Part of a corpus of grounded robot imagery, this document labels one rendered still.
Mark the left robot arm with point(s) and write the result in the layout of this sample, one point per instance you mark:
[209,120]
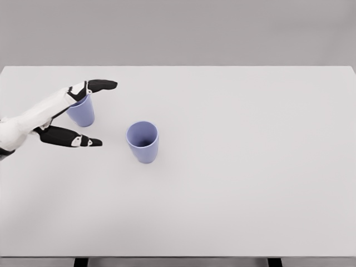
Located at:
[6,136]

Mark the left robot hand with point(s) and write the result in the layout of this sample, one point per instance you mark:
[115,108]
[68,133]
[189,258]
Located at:
[41,111]

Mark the lavender plastic cup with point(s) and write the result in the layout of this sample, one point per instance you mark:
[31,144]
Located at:
[142,142]
[83,112]

